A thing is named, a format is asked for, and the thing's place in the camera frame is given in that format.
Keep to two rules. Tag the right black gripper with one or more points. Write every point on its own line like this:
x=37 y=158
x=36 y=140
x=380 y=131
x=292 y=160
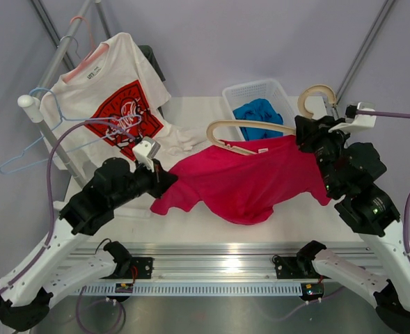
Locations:
x=309 y=131

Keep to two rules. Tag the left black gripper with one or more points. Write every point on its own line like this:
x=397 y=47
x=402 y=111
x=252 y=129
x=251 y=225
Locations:
x=162 y=180

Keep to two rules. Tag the pink magenta t shirt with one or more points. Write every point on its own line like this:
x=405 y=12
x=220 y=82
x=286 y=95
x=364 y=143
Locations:
x=243 y=189

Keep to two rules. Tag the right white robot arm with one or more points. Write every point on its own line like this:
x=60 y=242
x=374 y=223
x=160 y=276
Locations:
x=349 y=173

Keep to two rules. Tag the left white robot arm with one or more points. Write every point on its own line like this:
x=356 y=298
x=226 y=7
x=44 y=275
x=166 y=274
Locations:
x=33 y=288

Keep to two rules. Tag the white coca cola t shirt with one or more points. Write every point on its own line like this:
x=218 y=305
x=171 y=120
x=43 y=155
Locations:
x=120 y=87

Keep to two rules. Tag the dark grey t shirt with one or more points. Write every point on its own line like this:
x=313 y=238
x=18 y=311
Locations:
x=150 y=56

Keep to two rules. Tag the blue cloth in basket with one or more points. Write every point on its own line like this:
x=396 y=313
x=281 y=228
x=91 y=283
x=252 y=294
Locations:
x=258 y=110

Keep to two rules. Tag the white plastic basket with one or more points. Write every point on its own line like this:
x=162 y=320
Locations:
x=269 y=89

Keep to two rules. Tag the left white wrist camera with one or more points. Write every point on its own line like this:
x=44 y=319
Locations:
x=145 y=151

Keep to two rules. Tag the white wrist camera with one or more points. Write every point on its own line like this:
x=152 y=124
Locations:
x=145 y=151
x=359 y=116

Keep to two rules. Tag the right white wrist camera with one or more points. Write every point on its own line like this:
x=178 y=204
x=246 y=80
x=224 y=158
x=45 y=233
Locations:
x=359 y=116

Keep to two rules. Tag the blue wire hanger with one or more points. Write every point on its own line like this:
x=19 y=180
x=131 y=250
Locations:
x=44 y=139

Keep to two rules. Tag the aluminium mounting rail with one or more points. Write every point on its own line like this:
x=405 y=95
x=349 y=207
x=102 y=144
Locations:
x=223 y=261

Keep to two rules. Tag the white slotted cable duct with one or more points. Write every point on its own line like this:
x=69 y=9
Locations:
x=192 y=289

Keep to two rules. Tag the metal clothes rack rail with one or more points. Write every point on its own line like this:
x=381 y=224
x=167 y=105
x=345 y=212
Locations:
x=62 y=45

